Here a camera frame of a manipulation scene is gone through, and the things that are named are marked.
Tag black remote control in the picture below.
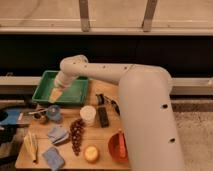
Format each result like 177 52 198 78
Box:
98 107 109 128

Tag yellow banana toy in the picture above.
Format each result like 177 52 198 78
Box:
24 132 38 163

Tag blue sponge lower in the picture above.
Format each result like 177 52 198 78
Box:
42 147 65 171

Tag black sunglasses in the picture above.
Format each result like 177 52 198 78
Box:
96 93 120 114

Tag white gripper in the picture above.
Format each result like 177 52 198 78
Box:
49 71 72 103

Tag bunch of dark grapes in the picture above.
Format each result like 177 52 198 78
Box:
70 119 85 156

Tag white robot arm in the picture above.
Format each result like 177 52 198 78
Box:
49 55 185 171

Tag orange bowl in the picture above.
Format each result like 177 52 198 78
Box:
108 131 128 163

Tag blue black device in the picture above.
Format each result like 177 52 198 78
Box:
0 108 31 131

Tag green plastic tray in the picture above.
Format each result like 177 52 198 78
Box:
32 70 89 106

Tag blue metal cup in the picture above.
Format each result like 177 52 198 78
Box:
46 105 62 122

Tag yellow round bread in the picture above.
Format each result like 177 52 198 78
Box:
83 145 99 163

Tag white cup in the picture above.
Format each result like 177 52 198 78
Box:
80 105 96 126

